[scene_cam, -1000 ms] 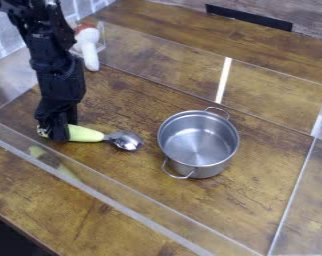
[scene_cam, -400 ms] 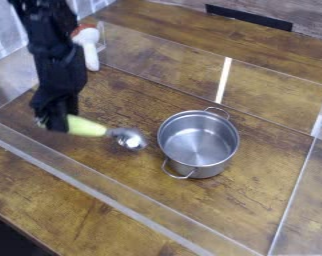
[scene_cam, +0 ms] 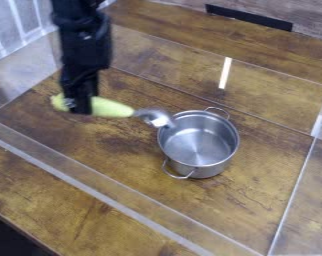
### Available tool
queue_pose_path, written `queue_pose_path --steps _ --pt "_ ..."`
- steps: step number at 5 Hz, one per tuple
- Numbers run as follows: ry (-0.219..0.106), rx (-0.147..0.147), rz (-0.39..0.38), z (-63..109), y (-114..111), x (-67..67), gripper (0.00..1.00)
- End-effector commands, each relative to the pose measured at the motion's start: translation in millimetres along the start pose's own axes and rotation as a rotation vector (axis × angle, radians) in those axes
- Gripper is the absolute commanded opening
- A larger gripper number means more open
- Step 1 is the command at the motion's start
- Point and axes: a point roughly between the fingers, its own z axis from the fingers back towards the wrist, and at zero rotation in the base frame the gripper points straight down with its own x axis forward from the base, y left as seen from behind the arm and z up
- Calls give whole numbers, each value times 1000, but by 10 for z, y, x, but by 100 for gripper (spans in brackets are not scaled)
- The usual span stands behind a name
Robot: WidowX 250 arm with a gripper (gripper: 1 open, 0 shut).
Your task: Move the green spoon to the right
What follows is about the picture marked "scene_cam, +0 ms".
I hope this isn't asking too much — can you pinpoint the clear acrylic barrier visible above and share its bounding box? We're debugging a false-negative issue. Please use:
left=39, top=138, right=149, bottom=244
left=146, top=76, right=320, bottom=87
left=0, top=0, right=322, bottom=256

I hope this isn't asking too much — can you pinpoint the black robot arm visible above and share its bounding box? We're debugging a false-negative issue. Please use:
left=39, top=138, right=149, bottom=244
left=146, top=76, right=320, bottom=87
left=50, top=0, right=113, bottom=115

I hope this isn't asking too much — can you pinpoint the stainless steel pot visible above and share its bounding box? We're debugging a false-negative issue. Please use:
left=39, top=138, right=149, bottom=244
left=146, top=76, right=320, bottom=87
left=157, top=107, right=240, bottom=180

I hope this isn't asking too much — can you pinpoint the black bar on table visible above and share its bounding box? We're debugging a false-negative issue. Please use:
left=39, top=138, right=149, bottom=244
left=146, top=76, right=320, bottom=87
left=205, top=4, right=293, bottom=32

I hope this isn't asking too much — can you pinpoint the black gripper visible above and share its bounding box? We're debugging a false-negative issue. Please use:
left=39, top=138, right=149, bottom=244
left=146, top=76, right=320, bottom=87
left=53, top=12, right=111, bottom=115

